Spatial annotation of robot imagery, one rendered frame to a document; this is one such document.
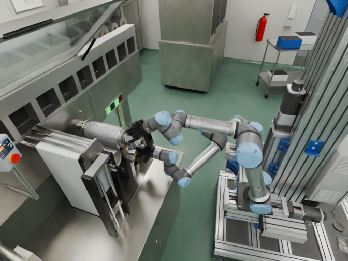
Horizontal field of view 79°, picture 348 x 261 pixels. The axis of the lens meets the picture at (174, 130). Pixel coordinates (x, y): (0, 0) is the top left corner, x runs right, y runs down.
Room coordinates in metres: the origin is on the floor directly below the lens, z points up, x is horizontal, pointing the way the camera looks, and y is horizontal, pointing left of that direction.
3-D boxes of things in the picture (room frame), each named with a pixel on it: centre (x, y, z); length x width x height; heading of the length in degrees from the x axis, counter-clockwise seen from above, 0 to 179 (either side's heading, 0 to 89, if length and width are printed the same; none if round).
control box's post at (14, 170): (0.45, 0.53, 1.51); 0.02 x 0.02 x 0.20
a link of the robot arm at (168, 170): (0.91, 0.03, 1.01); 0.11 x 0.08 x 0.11; 38
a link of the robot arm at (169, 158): (0.92, 0.04, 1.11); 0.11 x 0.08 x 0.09; 70
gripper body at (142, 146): (0.98, 0.19, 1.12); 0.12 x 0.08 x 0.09; 70
